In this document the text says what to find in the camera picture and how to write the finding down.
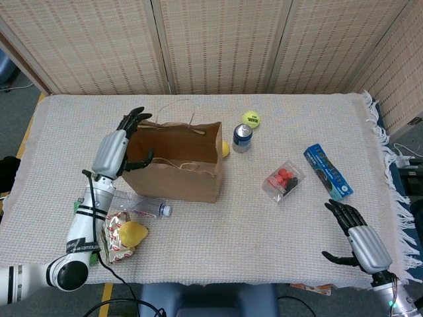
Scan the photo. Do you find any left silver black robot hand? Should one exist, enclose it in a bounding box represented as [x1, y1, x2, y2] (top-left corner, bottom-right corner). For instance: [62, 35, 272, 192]
[91, 106, 155, 182]

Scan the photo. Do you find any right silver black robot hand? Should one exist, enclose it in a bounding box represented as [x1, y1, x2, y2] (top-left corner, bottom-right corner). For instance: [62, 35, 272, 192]
[322, 199, 393, 275]

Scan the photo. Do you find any clear plastic water bottle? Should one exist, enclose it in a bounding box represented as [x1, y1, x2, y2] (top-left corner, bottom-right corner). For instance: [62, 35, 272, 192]
[112, 190, 173, 219]

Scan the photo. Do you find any yellow pear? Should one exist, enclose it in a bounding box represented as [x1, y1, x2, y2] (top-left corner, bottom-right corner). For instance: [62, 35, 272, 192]
[118, 221, 149, 248]

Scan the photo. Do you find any shiny snack packet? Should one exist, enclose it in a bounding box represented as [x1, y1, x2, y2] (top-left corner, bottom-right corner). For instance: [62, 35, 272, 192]
[100, 211, 136, 264]

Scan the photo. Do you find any brown paper bag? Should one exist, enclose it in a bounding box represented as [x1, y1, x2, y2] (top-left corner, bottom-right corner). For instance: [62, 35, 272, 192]
[121, 98, 224, 203]

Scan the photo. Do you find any blue silver drink can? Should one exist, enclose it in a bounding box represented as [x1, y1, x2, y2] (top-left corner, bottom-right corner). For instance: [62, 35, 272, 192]
[232, 123, 253, 153]

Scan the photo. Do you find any orange white carton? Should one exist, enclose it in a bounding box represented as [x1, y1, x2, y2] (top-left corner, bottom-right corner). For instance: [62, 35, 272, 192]
[290, 283, 333, 297]

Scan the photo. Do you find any blue cookie box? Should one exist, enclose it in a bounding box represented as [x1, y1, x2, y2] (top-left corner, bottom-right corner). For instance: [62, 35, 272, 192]
[303, 143, 354, 203]

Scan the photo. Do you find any white power strip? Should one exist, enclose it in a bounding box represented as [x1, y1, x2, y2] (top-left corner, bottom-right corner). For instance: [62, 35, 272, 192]
[393, 143, 423, 169]

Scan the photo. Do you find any clear box with red pieces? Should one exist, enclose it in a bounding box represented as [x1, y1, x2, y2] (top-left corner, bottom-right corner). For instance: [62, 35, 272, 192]
[262, 160, 306, 204]

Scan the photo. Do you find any white woven table cloth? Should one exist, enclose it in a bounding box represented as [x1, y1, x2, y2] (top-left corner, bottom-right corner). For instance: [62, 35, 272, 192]
[0, 91, 414, 287]

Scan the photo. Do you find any yellow-green tennis ball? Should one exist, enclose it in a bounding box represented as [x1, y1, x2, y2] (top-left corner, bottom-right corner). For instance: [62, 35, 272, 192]
[242, 111, 261, 129]

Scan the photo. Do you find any beige woven folding screen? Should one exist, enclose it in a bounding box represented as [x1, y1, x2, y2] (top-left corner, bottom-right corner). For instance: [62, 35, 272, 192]
[0, 0, 423, 133]

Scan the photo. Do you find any blue chair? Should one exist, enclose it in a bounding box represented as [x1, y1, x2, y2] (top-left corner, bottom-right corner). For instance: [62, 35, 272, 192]
[137, 283, 280, 317]

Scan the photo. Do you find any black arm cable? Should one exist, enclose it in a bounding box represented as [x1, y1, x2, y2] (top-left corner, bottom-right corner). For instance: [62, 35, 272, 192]
[81, 169, 166, 317]

